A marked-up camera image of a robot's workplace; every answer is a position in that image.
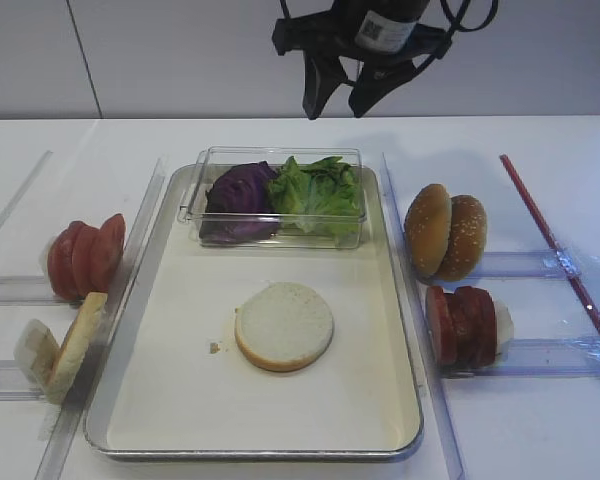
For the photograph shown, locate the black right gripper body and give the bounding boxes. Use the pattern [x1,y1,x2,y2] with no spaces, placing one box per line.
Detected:
[272,0,451,64]

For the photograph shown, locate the meat patty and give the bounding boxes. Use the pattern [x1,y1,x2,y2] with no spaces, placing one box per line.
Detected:
[473,288,497,368]
[449,286,482,367]
[426,286,457,366]

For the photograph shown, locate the meat patty back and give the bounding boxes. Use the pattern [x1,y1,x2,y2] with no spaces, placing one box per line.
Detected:
[473,288,497,368]

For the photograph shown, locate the green lettuce leaf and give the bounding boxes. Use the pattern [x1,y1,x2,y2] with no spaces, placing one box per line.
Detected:
[267,156,361,242]

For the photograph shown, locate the red plastic strip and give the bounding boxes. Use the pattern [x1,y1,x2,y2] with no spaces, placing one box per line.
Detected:
[499,154,600,335]

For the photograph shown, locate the meat patty front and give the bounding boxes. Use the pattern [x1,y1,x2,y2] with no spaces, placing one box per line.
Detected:
[426,286,457,366]

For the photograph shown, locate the tomato slice front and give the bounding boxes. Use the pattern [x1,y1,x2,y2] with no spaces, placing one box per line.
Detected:
[47,221,86,301]

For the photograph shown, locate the clear rail near buns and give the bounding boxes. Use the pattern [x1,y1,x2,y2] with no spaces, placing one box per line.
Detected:
[469,250,600,279]

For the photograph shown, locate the bun slice left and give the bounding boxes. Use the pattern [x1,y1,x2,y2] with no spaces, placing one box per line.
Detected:
[43,292,108,405]

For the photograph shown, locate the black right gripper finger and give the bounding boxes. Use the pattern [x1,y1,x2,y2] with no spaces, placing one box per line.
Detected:
[348,60,417,118]
[302,51,345,120]

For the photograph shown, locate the black cable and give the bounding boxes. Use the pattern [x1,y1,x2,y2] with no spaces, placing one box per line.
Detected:
[278,0,502,84]

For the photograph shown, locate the meat patty middle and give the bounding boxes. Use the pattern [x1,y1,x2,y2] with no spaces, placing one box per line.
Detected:
[449,286,482,367]

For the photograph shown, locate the clear plastic container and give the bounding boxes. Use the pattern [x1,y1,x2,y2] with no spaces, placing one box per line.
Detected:
[178,146,366,249]

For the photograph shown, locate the sesame bun top inner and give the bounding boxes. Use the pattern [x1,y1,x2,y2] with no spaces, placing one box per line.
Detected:
[435,195,488,282]

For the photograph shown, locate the clear long left rail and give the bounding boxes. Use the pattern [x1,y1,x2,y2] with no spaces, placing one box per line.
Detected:
[34,157,167,480]

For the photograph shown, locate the clear rail near tomatoes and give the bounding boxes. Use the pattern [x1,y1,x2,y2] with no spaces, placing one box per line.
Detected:
[0,275,65,306]

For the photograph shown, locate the sesame bun top outer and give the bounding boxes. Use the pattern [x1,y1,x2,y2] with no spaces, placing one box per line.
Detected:
[404,183,452,278]

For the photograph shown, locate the white pusher block tomatoes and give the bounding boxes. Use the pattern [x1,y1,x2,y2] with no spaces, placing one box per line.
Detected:
[38,236,56,279]

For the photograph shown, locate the white pusher block patties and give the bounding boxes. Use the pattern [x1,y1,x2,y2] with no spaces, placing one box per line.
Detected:
[494,300,515,356]

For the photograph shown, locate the sesame bun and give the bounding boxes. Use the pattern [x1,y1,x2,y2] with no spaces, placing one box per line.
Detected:
[435,195,488,282]
[404,183,452,278]

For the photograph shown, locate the clear rail near patties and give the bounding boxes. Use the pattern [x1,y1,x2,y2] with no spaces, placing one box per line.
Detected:
[440,337,600,378]

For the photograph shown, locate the tomato slice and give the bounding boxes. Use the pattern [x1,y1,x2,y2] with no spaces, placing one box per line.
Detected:
[89,213,126,292]
[47,221,86,301]
[72,225,99,297]

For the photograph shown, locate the purple cabbage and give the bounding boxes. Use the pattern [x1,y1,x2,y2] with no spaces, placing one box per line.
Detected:
[199,161,279,244]

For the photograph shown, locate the tomato slice back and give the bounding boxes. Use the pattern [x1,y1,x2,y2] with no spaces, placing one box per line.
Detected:
[89,213,126,292]

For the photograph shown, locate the clear rail near bun slice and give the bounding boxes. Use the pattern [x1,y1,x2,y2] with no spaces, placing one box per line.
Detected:
[0,360,43,401]

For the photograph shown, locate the tomato slice middle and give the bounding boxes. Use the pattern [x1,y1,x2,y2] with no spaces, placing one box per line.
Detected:
[72,225,99,297]

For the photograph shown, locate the silver metal tray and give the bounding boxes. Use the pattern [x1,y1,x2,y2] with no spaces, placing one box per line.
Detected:
[84,169,423,462]

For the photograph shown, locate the bottom bun on tray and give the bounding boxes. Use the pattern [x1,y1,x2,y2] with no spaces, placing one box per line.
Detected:
[234,282,335,372]

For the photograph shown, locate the white pusher block left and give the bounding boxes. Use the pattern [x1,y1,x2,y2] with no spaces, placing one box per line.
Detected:
[13,319,60,389]

